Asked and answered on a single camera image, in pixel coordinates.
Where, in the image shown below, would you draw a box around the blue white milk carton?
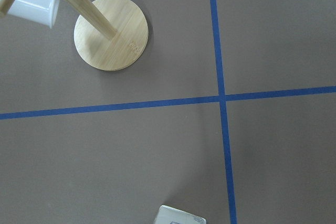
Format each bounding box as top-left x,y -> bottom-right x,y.
153,205 -> 207,224

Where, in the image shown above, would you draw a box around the wooden mug tree stand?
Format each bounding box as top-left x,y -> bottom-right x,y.
1,0 -> 149,71

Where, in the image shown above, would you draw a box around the white mug on stand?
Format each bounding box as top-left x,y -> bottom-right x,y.
7,0 -> 60,28

